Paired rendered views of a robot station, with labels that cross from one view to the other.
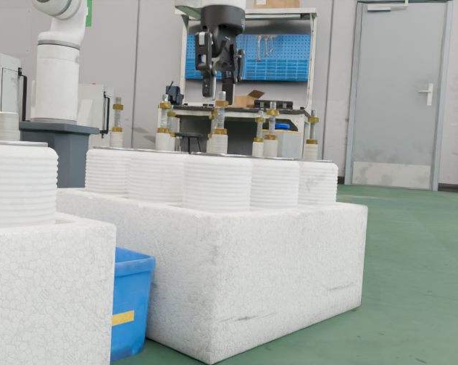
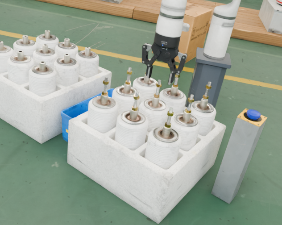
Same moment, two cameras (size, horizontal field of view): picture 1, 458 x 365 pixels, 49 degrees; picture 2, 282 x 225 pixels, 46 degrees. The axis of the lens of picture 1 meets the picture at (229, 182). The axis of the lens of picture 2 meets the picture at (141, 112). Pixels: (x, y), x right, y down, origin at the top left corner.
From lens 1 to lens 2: 1.25 m
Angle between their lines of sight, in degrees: 80
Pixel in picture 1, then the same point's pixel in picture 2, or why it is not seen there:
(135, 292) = not seen: hidden behind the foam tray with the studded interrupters
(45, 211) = (36, 90)
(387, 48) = not seen: outside the picture
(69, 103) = (213, 47)
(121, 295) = not seen: hidden behind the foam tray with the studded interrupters
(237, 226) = (75, 127)
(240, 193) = (92, 119)
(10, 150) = (30, 72)
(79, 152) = (210, 74)
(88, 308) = (35, 118)
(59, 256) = (28, 101)
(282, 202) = (117, 137)
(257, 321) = (85, 167)
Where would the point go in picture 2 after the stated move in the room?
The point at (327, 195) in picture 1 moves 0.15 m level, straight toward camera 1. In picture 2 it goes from (150, 154) to (98, 145)
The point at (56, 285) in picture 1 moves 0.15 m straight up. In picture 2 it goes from (28, 107) to (27, 69)
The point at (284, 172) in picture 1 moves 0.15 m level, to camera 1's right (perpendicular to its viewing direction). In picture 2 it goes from (118, 125) to (120, 157)
